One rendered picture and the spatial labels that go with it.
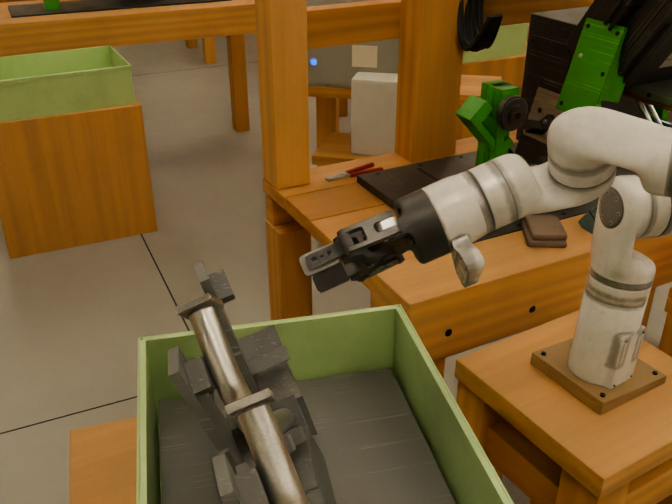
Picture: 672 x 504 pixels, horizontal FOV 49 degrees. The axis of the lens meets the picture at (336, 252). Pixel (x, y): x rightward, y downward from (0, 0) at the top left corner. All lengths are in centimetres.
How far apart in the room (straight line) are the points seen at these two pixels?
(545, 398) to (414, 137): 93
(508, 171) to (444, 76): 118
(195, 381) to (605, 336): 66
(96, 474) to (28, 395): 154
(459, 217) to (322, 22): 114
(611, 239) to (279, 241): 96
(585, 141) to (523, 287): 73
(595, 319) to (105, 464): 77
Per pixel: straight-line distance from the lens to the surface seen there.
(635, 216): 110
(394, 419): 115
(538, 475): 126
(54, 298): 322
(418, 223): 75
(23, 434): 257
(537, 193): 79
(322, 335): 119
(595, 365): 122
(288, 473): 65
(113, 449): 124
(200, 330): 79
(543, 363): 127
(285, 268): 191
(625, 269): 113
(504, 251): 152
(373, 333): 121
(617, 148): 78
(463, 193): 76
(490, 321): 147
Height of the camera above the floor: 161
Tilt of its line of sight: 29 degrees down
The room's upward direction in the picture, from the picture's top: straight up
